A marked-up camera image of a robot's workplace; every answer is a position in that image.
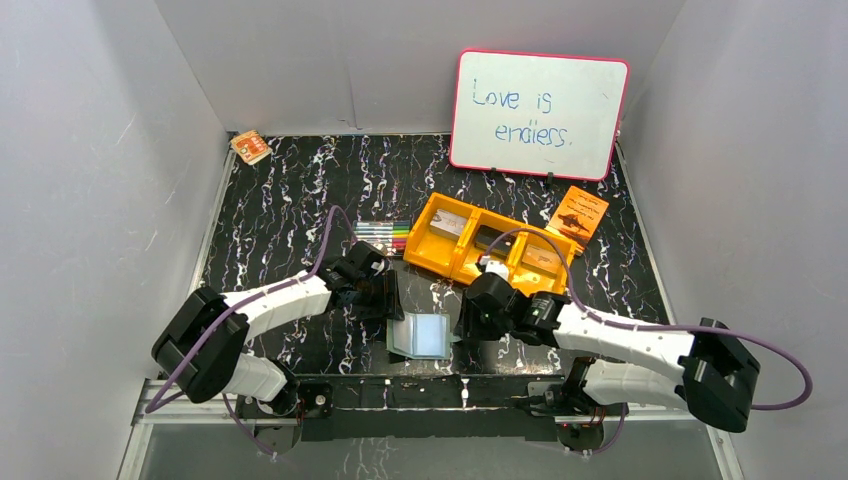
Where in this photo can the gold VIP card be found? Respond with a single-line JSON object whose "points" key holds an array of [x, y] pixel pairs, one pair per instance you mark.
{"points": [[540, 259]]}

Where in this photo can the orange plastic bin tray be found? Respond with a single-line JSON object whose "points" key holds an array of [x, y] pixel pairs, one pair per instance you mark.
{"points": [[458, 260]]}

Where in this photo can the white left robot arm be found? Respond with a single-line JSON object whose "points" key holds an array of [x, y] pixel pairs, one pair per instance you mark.
{"points": [[202, 347]]}

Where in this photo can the small orange card pack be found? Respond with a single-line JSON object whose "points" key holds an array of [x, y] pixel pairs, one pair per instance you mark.
{"points": [[250, 147]]}

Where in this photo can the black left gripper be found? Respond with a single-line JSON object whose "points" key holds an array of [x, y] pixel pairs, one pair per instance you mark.
{"points": [[385, 294]]}

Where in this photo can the orange booklet with black figure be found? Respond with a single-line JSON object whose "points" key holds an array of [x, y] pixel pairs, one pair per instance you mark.
{"points": [[577, 217]]}

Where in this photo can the black mounting base rail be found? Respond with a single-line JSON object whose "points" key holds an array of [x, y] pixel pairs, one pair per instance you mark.
{"points": [[530, 407]]}

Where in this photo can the black VIP card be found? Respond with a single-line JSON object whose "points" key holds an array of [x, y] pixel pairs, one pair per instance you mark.
{"points": [[488, 237]]}

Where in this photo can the coloured marker pen set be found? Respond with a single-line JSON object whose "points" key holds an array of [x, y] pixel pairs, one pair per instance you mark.
{"points": [[389, 236]]}

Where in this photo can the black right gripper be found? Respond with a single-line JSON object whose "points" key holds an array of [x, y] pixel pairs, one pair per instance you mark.
{"points": [[468, 325]]}

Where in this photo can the white silver card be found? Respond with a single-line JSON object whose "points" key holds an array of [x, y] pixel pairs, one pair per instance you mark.
{"points": [[446, 224]]}

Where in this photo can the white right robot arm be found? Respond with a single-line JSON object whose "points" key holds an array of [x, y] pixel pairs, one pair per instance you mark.
{"points": [[706, 372]]}

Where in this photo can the aluminium frame rail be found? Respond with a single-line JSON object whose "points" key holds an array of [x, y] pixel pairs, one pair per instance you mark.
{"points": [[183, 440]]}

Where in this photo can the pink framed whiteboard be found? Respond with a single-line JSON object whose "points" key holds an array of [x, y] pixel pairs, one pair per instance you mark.
{"points": [[537, 114]]}

